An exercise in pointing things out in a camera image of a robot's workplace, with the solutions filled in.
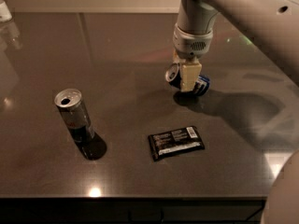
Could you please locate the black snack bar wrapper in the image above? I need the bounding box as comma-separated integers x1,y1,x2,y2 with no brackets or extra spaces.
148,126,205,161

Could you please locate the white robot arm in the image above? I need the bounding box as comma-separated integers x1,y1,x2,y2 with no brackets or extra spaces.
198,0,299,224

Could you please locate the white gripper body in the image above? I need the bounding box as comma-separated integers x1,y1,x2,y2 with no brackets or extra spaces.
173,24,213,59

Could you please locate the white object at table corner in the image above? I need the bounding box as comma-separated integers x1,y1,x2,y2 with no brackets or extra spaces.
0,0,12,22

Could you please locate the blue pepsi can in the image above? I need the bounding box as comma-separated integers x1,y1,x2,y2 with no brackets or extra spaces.
165,63,210,96

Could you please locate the silver slim energy drink can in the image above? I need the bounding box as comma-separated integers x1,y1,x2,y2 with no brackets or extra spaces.
54,89,94,143

